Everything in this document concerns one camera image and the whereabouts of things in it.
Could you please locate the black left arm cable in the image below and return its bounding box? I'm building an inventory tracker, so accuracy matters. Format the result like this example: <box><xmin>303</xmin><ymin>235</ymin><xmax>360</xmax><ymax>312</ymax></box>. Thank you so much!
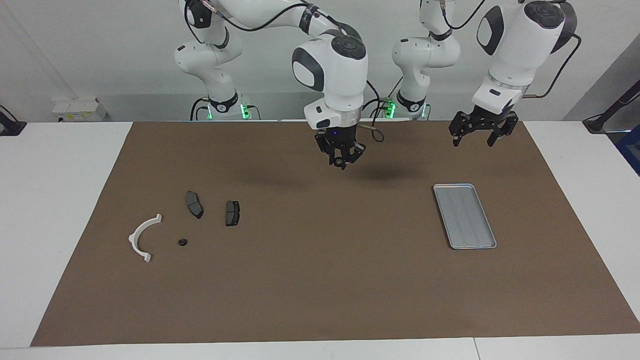
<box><xmin>445</xmin><ymin>0</ymin><xmax>582</xmax><ymax>99</ymax></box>

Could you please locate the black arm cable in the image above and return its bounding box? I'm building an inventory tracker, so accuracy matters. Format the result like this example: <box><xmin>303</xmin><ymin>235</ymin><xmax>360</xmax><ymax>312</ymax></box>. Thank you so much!
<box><xmin>445</xmin><ymin>0</ymin><xmax>582</xmax><ymax>99</ymax></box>
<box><xmin>184</xmin><ymin>0</ymin><xmax>385</xmax><ymax>143</ymax></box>

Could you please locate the brown table mat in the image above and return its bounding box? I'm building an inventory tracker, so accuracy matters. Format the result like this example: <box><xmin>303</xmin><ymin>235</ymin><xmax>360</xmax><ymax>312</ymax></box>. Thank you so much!
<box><xmin>30</xmin><ymin>119</ymin><xmax>640</xmax><ymax>347</ymax></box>

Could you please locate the white semicircular bracket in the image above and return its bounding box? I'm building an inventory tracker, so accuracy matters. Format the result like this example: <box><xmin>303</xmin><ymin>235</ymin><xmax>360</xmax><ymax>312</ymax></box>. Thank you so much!
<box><xmin>128</xmin><ymin>213</ymin><xmax>163</xmax><ymax>264</ymax></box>

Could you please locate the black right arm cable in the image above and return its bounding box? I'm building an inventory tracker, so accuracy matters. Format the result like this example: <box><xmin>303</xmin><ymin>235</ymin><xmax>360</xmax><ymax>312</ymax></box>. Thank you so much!
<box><xmin>184</xmin><ymin>0</ymin><xmax>385</xmax><ymax>143</ymax></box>

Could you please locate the black clamp stand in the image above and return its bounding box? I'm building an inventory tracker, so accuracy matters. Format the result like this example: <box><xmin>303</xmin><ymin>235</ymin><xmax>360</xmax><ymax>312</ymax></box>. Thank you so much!
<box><xmin>0</xmin><ymin>105</ymin><xmax>27</xmax><ymax>137</ymax></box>

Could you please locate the blue object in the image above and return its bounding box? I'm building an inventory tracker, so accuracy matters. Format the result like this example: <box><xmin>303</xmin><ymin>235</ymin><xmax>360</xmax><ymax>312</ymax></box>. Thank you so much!
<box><xmin>616</xmin><ymin>124</ymin><xmax>640</xmax><ymax>177</ymax></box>

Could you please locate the long dark brake pad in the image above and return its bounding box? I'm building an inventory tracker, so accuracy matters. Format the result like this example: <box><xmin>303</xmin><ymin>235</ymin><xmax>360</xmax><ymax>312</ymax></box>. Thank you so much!
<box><xmin>185</xmin><ymin>190</ymin><xmax>205</xmax><ymax>220</ymax></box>

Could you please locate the black angled stand pole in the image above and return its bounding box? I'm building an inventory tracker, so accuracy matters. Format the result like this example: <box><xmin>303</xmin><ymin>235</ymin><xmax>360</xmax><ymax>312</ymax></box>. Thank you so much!
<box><xmin>582</xmin><ymin>79</ymin><xmax>640</xmax><ymax>134</ymax></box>

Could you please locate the white wall socket box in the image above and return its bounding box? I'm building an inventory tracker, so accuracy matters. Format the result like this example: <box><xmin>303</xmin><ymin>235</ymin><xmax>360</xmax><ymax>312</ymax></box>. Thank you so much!
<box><xmin>51</xmin><ymin>97</ymin><xmax>108</xmax><ymax>122</ymax></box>

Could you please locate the silver metal tray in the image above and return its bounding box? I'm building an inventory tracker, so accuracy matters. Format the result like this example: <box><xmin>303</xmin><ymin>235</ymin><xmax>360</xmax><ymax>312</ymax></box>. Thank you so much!
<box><xmin>432</xmin><ymin>183</ymin><xmax>498</xmax><ymax>250</ymax></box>

